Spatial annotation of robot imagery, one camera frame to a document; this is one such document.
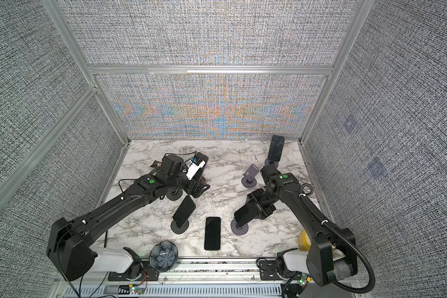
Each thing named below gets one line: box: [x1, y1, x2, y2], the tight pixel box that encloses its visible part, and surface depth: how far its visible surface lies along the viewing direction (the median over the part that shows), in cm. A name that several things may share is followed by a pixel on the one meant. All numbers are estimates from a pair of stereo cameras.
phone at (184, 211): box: [172, 195, 196, 229], surface depth 81 cm
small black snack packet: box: [149, 160, 163, 168], surface depth 108 cm
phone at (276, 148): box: [267, 134, 285, 163], surface depth 102 cm
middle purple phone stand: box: [240, 163, 259, 189], surface depth 99 cm
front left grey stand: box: [170, 219, 190, 235], surface depth 87 cm
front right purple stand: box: [230, 218, 249, 236], surface depth 86 cm
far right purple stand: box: [264, 158, 279, 169], surface depth 111 cm
